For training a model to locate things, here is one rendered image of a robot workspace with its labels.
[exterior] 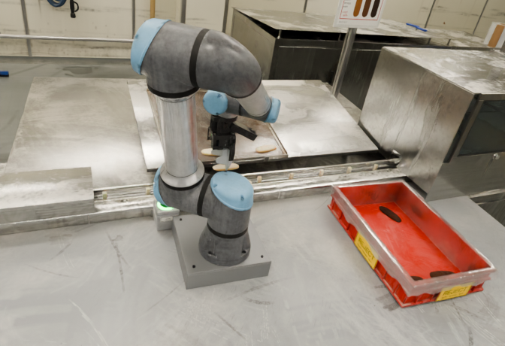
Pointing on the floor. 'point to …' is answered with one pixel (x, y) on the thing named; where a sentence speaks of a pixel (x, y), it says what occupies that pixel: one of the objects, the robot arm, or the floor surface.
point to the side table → (16, 337)
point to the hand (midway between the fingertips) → (226, 163)
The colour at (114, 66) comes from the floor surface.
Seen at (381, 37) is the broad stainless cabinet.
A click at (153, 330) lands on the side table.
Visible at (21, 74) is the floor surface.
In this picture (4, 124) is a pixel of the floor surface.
